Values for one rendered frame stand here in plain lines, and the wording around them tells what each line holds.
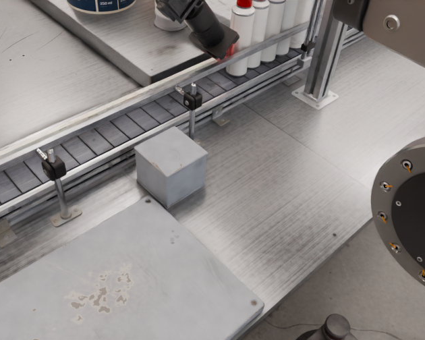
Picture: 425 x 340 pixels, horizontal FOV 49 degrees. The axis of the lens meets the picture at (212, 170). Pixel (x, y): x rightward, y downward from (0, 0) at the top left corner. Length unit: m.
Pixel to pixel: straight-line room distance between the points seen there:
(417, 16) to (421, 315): 1.71
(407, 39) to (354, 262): 1.72
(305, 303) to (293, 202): 0.90
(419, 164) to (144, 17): 0.99
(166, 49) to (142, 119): 0.29
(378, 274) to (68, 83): 1.34
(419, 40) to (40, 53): 1.17
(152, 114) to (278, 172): 0.29
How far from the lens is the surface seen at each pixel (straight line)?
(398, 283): 1.95
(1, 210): 0.86
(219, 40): 1.01
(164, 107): 1.02
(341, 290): 1.84
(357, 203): 0.96
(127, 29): 1.31
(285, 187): 0.94
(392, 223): 0.58
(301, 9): 1.22
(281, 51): 1.23
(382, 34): 0.25
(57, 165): 0.78
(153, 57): 1.19
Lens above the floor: 1.50
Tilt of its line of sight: 45 degrees down
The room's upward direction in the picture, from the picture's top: 5 degrees clockwise
